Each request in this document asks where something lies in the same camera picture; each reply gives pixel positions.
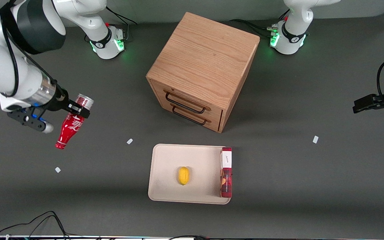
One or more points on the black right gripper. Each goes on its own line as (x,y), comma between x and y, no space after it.
(59,100)

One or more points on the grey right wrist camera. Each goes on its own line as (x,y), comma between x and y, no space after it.
(28,120)

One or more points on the red snack box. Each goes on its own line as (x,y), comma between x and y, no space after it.
(226,173)

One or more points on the wooden drawer cabinet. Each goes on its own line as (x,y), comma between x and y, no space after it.
(205,56)

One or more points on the beige plastic tray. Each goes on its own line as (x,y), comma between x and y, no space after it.
(202,180)

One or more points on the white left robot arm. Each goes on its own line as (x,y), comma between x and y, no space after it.
(292,36)

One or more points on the red coke bottle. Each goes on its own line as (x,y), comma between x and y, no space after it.
(69,128)

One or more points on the yellow lemon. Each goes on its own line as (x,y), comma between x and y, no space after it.
(183,175)

